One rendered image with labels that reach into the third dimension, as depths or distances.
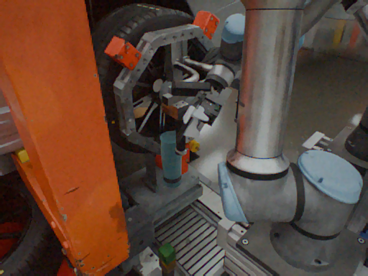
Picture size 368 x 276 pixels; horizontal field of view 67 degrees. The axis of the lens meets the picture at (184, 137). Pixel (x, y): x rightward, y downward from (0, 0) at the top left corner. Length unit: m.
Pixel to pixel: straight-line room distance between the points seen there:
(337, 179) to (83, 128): 0.51
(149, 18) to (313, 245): 0.91
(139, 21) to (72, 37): 0.57
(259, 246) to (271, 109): 0.35
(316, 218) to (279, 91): 0.26
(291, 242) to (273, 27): 0.43
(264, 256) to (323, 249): 0.12
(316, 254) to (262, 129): 0.31
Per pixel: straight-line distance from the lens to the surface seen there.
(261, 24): 0.45
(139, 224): 1.27
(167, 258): 0.87
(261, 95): 0.46
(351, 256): 0.77
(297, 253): 0.67
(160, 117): 1.35
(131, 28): 1.11
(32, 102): 0.59
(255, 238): 0.72
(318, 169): 0.57
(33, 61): 0.57
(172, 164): 1.19
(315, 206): 0.57
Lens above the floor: 1.39
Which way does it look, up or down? 34 degrees down
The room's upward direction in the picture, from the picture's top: straight up
